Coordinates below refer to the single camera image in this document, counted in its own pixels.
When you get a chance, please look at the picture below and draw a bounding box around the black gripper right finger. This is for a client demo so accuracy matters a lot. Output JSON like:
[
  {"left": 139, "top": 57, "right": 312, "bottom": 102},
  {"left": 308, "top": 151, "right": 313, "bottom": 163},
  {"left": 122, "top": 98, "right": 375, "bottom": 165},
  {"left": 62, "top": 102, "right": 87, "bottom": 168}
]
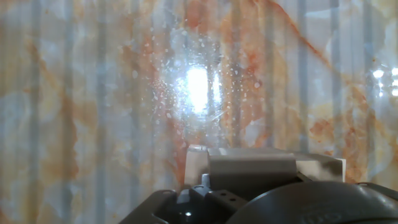
[{"left": 356, "top": 181, "right": 398, "bottom": 202}]

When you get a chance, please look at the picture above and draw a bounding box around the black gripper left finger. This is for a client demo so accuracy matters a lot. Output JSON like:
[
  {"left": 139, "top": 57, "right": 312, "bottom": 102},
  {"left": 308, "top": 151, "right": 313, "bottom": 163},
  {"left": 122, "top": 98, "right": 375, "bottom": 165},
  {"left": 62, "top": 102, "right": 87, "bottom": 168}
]
[{"left": 119, "top": 173, "right": 249, "bottom": 224}]

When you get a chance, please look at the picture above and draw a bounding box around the orange marble pattern mat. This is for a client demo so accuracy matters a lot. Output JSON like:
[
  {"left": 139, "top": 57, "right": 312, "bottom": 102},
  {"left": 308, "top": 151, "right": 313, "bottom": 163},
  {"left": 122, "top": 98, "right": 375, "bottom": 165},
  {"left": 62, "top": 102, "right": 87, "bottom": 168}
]
[{"left": 0, "top": 0, "right": 398, "bottom": 224}]

